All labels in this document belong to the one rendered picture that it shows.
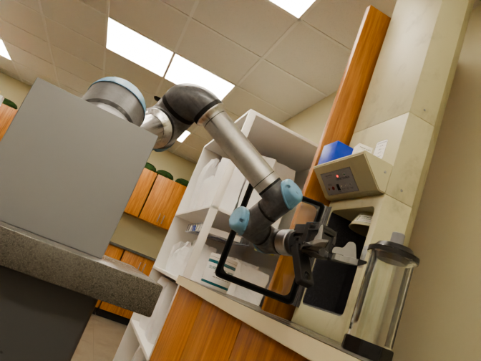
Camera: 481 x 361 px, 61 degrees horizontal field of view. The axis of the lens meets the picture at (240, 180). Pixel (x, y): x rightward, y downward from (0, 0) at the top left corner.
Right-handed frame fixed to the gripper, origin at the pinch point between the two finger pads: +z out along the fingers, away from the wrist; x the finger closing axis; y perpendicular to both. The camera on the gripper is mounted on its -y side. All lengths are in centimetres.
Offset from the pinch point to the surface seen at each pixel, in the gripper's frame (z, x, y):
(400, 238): 13.6, -0.8, 4.7
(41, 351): 10, -61, -33
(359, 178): -20.3, 19.5, 31.7
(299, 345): 5.6, -13.6, -23.1
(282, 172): -140, 77, 74
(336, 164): -30, 17, 37
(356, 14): -80, 49, 156
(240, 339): -29.2, -1.2, -27.1
